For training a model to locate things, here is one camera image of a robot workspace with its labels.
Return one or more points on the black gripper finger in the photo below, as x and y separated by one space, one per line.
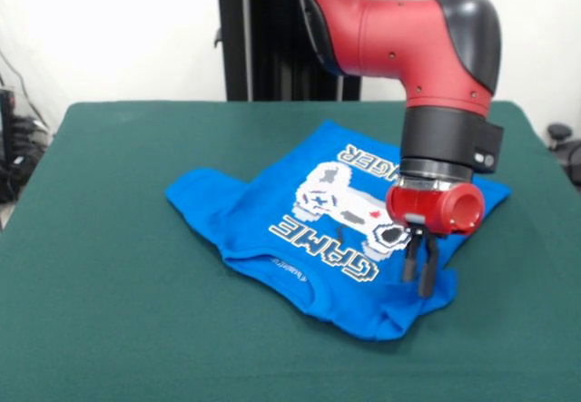
429 266
410 257

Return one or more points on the dark green table cloth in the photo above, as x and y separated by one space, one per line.
136 329

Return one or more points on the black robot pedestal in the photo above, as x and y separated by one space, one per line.
272 39

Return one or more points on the blue shirt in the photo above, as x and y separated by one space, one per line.
272 220

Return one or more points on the black box with red mark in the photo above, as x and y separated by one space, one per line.
6 125

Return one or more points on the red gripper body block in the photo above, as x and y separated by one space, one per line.
431 207

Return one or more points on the grey office chair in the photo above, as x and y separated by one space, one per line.
565 148

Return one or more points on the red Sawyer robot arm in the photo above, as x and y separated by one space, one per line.
408 43

